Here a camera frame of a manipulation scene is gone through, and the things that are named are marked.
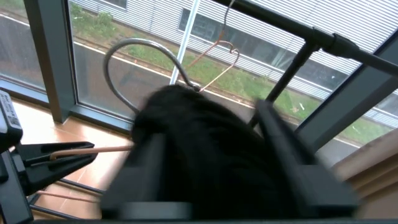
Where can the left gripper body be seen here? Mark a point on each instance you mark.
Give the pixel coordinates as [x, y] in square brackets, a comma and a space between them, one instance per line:
[12, 193]

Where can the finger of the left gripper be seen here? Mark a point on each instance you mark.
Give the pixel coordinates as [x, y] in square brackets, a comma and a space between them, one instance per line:
[46, 174]
[34, 152]

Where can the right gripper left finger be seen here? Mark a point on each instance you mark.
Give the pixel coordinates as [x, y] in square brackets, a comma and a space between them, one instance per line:
[146, 174]

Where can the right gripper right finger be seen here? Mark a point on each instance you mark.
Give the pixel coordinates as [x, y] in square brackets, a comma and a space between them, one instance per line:
[304, 186]

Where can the black shorts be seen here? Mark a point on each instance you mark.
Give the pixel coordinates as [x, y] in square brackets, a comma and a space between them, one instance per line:
[202, 140]

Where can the pink clothes hanger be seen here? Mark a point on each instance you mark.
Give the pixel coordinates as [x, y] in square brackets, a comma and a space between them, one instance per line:
[236, 53]
[107, 62]

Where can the black clothes rack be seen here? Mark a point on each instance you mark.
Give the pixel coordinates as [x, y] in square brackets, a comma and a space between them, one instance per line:
[342, 45]

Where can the beige curtain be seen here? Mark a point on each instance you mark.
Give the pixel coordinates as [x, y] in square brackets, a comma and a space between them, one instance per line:
[373, 174]

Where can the window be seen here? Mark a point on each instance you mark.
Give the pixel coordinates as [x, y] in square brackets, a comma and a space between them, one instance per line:
[46, 62]

